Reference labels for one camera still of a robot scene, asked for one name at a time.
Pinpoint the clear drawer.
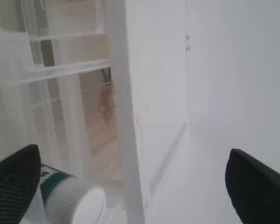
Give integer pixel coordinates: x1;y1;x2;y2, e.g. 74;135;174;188
0;30;126;224

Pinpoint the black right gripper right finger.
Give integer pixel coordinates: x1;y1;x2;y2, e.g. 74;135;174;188
225;149;280;224

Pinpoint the white plastic drawer cabinet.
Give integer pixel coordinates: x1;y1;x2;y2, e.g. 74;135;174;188
0;0;280;224

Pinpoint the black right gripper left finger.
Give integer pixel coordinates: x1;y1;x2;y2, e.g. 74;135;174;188
0;144;41;224

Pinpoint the white bottle with teal label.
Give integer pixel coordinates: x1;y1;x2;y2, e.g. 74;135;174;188
40;164;106;224

